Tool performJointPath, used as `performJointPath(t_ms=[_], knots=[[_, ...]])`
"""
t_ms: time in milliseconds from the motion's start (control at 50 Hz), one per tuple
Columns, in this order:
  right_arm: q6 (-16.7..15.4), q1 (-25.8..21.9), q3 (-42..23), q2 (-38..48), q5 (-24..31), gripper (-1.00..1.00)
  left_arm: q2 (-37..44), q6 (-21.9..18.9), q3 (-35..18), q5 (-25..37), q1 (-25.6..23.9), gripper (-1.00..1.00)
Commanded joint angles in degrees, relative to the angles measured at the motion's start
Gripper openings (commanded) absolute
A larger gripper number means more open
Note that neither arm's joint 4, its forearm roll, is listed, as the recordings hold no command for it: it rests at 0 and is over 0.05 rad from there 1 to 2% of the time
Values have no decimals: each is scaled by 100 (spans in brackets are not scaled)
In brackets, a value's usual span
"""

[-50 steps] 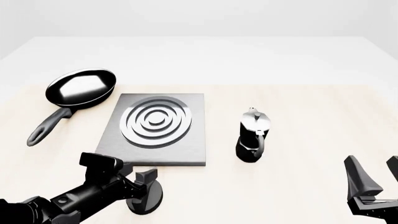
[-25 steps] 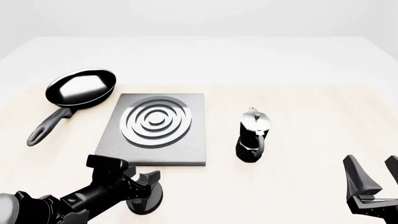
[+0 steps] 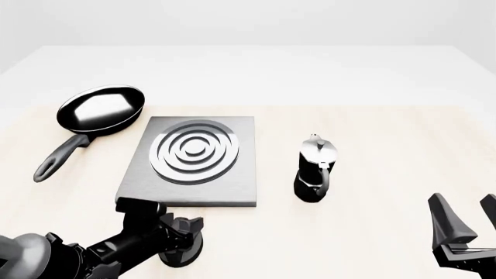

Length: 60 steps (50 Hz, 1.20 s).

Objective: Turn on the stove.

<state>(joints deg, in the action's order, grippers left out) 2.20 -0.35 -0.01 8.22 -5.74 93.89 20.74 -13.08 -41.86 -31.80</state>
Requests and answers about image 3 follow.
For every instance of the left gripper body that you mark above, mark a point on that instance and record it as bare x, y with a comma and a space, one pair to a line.
182, 228

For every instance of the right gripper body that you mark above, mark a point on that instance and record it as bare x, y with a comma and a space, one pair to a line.
469, 261

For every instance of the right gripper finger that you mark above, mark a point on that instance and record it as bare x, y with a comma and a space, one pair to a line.
449, 226
491, 209

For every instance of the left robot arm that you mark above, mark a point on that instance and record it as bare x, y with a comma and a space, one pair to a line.
112, 251

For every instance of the flat black stove plate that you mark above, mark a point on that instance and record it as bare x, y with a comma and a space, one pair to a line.
240, 162

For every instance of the black frying pan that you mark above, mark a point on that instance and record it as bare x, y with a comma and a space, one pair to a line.
128, 101

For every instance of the black and silver moka pot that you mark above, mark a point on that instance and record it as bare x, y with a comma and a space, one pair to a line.
310, 171

